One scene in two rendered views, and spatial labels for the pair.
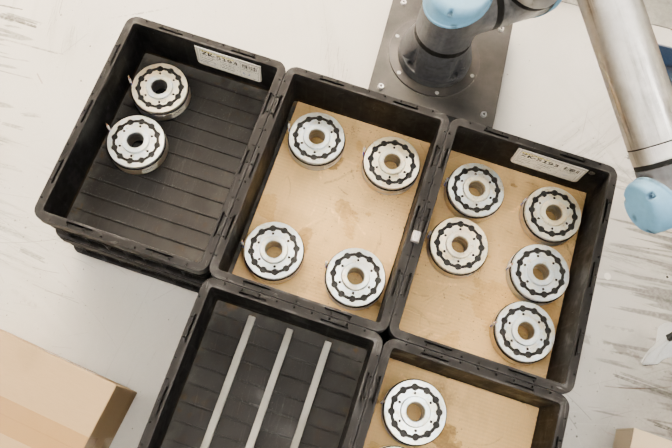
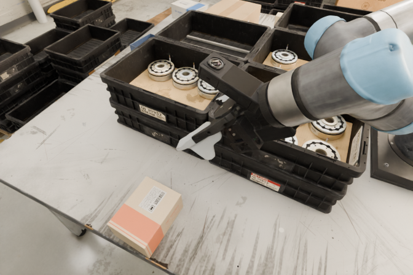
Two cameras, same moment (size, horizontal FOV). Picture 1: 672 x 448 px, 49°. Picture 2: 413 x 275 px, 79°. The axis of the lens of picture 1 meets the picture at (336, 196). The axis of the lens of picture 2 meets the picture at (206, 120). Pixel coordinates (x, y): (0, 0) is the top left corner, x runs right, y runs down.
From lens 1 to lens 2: 1.13 m
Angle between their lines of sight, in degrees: 53
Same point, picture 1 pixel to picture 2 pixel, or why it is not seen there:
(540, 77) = not seen: outside the picture
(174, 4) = not seen: hidden behind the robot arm
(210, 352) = (244, 46)
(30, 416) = (228, 13)
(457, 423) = (203, 103)
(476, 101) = (394, 163)
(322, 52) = not seen: hidden behind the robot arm
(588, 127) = (405, 250)
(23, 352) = (247, 13)
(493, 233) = (302, 132)
